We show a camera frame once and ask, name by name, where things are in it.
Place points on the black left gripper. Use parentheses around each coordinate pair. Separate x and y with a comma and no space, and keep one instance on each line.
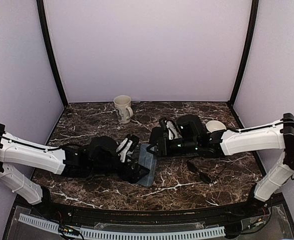
(133,178)

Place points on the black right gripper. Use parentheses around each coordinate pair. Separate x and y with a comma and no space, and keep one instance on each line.
(164,148)

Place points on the blue textured glasses case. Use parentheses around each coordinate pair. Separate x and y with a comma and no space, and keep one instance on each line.
(149,161)

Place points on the black hard glasses case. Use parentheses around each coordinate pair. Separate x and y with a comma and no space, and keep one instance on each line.
(156,134)

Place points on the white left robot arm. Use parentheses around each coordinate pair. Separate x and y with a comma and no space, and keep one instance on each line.
(102,155)

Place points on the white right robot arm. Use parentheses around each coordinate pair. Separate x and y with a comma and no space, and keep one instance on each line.
(189,136)

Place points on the cream ceramic mug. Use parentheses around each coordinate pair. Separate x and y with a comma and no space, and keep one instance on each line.
(122,105)

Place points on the white and green bowl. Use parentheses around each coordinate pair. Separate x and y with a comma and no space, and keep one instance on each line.
(215,125)

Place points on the black frame sunglasses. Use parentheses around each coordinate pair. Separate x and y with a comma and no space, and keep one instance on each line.
(205,178)

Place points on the white slotted cable duct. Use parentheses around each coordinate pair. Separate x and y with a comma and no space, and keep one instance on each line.
(118,232)

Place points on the right black frame post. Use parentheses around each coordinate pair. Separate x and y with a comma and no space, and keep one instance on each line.
(245,52)

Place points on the black frame post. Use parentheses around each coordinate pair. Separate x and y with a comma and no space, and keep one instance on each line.
(50,51)
(245,52)

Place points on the left black frame post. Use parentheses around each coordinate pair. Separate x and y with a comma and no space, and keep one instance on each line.
(50,51)

